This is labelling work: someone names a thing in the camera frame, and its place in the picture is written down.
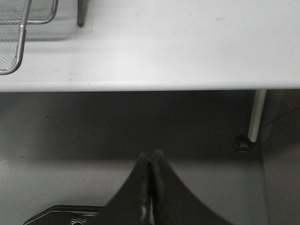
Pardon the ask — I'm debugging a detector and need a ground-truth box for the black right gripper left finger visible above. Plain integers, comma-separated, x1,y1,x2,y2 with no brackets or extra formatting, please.
100,153,150,225

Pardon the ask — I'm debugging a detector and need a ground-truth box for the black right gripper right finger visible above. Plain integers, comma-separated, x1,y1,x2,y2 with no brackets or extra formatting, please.
150,150,230,225

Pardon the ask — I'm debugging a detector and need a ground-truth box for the mesh tray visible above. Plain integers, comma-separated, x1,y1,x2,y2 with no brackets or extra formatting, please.
27,0,59,25
0,0,31,75

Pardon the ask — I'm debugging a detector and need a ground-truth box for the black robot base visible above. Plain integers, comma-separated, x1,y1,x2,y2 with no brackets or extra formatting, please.
24,205,103,225

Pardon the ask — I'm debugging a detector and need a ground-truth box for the black table caster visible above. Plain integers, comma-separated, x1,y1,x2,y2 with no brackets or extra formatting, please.
234,135,256,152

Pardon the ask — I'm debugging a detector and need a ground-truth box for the white table leg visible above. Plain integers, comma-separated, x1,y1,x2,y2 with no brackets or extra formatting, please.
247,89,267,143

